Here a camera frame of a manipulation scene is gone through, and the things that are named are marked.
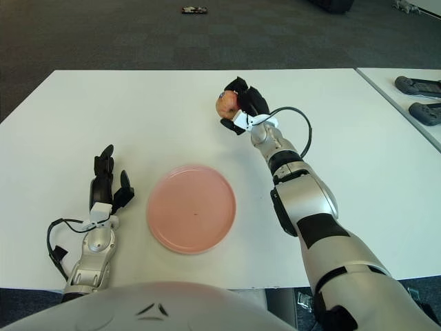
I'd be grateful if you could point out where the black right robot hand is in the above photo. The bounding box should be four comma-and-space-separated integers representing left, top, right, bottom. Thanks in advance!
219, 76, 271, 136

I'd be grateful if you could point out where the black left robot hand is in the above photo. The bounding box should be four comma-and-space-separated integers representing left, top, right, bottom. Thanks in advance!
88, 144, 136, 225

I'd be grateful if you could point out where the red yellow apple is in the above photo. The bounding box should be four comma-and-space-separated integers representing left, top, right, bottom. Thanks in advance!
216, 90, 240, 119

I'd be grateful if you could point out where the pink round plate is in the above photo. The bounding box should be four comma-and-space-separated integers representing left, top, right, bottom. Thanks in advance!
146, 164, 238, 255

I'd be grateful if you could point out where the dark blue bulky object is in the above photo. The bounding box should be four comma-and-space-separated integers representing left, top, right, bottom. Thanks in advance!
306, 0, 356, 14

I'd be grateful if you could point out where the white neighbouring table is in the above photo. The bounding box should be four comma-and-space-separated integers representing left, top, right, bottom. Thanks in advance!
356, 67, 441, 154

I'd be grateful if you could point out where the silver robot torso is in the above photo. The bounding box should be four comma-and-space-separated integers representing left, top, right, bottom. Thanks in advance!
0, 281, 294, 331

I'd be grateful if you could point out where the grey handheld controller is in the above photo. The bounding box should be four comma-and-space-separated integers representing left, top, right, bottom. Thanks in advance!
408, 102, 441, 127
395, 76, 441, 99

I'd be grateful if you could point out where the small grey floor toy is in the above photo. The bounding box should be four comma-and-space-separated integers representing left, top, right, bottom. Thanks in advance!
392, 0, 422, 14

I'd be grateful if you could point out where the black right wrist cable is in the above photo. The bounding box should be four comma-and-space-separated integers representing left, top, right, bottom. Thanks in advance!
267, 107, 314, 158

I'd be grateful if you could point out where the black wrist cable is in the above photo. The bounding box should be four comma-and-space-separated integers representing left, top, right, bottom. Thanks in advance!
47, 217, 101, 282
267, 107, 314, 158

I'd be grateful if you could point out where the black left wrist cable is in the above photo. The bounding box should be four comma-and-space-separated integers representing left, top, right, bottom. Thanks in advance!
47, 217, 101, 282

